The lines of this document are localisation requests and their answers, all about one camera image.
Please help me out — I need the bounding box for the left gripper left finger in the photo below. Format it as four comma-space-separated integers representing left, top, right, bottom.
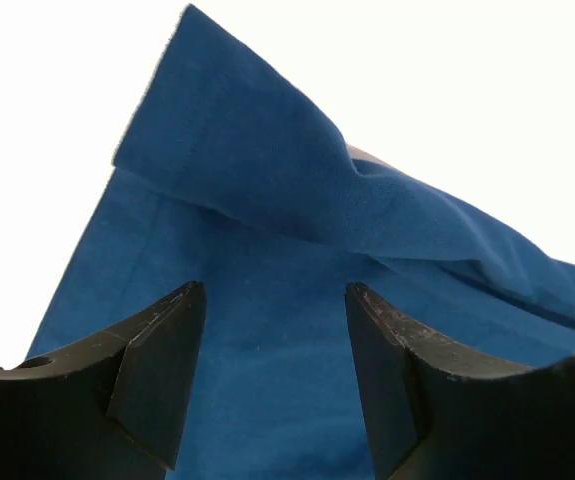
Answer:
0, 282, 207, 479

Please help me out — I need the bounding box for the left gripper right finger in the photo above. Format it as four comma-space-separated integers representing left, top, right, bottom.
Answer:
345, 283, 575, 479

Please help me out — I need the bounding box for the navy blue t shirt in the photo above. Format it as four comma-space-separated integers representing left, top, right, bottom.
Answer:
30, 6, 575, 479

